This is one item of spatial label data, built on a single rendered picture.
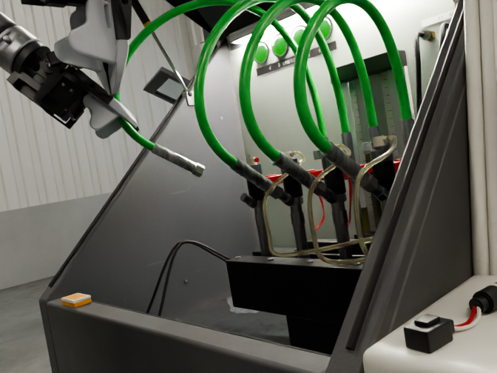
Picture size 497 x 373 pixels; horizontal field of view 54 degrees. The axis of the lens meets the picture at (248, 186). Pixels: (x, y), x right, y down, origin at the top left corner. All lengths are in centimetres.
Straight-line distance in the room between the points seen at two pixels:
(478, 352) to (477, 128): 28
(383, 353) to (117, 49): 37
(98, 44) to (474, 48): 41
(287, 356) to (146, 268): 60
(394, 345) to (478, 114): 30
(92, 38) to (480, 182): 43
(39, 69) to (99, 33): 37
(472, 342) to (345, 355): 10
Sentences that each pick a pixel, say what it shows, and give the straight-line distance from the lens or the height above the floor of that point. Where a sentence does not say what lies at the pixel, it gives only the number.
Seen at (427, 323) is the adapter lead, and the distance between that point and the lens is 39.
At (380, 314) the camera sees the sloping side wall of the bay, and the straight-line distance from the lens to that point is 44.
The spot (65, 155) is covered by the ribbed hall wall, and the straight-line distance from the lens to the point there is 740.
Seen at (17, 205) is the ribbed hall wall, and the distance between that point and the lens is 722.
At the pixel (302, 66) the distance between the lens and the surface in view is 54.
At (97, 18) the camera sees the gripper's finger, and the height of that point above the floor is 130.
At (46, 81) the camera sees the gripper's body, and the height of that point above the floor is 131.
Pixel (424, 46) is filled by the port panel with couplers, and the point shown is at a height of 129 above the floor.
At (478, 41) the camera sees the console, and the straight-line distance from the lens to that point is 63.
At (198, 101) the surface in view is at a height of 122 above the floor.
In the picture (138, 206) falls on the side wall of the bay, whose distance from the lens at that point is 103.
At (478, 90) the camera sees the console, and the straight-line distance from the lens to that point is 61.
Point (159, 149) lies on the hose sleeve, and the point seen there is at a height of 118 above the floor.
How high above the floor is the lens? 114
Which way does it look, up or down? 3 degrees down
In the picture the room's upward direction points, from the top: 9 degrees counter-clockwise
